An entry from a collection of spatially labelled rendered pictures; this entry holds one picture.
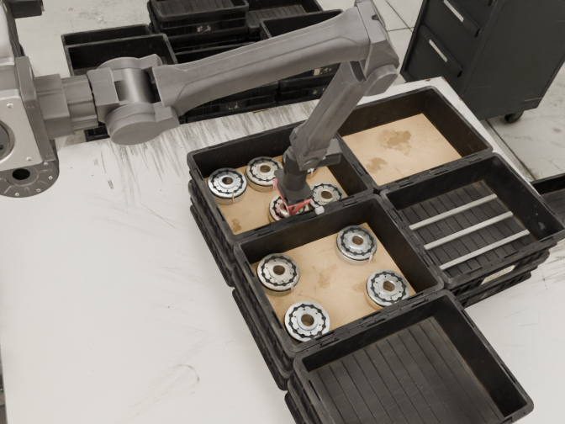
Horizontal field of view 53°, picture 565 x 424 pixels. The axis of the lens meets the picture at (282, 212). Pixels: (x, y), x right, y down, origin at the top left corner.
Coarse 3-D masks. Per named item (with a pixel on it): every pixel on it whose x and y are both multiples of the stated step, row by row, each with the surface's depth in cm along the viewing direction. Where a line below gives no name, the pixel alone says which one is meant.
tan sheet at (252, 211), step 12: (276, 156) 160; (240, 168) 156; (324, 168) 159; (312, 180) 156; (324, 180) 156; (252, 192) 151; (264, 192) 152; (276, 192) 152; (228, 204) 148; (240, 204) 148; (252, 204) 148; (264, 204) 149; (228, 216) 145; (240, 216) 146; (252, 216) 146; (264, 216) 146; (240, 228) 143; (252, 228) 144
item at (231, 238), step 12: (264, 132) 151; (276, 132) 152; (216, 144) 147; (228, 144) 147; (192, 156) 143; (348, 156) 149; (192, 168) 141; (204, 180) 139; (204, 192) 137; (372, 192) 142; (216, 204) 135; (324, 204) 138; (336, 204) 138; (216, 216) 134; (300, 216) 135; (228, 228) 131; (264, 228) 132; (228, 240) 130
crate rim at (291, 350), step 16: (336, 208) 138; (384, 208) 139; (288, 224) 133; (400, 224) 137; (240, 240) 129; (256, 240) 130; (240, 256) 126; (432, 272) 129; (256, 288) 122; (432, 288) 126; (400, 304) 123; (272, 320) 117; (368, 320) 120; (320, 336) 116; (288, 352) 115
